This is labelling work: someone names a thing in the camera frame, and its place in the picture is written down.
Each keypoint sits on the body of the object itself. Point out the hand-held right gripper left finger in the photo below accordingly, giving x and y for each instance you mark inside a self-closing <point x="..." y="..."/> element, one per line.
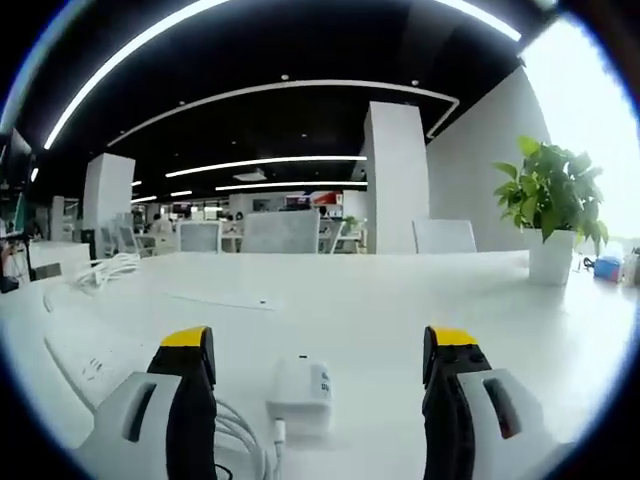
<point x="192" y="430"/>

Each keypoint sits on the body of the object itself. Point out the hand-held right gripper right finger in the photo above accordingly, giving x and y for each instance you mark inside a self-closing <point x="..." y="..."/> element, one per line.
<point x="450" y="430"/>

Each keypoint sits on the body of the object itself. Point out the white power strip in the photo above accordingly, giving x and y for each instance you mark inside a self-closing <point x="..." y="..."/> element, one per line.
<point x="95" y="372"/>

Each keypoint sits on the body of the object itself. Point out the white charger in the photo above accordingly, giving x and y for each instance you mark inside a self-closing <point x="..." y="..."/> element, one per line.
<point x="297" y="385"/>

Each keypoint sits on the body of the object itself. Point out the white desk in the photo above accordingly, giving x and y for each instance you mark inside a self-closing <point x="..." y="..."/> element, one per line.
<point x="360" y="320"/>

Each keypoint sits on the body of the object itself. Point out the curved ceiling light strip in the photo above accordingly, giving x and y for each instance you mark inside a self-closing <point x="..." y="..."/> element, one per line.
<point x="100" y="80"/>

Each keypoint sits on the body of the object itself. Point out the white mesh office chair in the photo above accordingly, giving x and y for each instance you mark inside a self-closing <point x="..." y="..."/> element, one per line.
<point x="122" y="240"/>
<point x="280" y="232"/>
<point x="200" y="236"/>
<point x="445" y="236"/>

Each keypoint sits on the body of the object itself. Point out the white plant pot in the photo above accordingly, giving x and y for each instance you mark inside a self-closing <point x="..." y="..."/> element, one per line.
<point x="552" y="260"/>

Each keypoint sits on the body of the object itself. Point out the blue tissue box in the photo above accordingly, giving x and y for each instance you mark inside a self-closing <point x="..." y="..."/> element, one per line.
<point x="609" y="267"/>

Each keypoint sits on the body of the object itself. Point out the green potted plant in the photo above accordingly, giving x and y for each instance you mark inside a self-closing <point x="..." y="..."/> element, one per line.
<point x="550" y="190"/>

